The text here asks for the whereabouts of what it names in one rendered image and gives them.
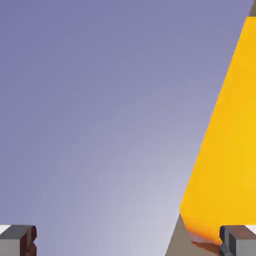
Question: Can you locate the large yellow box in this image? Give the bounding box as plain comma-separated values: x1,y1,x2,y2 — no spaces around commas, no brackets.
179,16,256,246

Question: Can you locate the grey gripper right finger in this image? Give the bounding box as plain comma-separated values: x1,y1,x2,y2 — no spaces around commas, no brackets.
218,224,256,256

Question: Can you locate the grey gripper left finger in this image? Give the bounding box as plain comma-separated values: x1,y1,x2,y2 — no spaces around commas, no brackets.
0,224,38,256

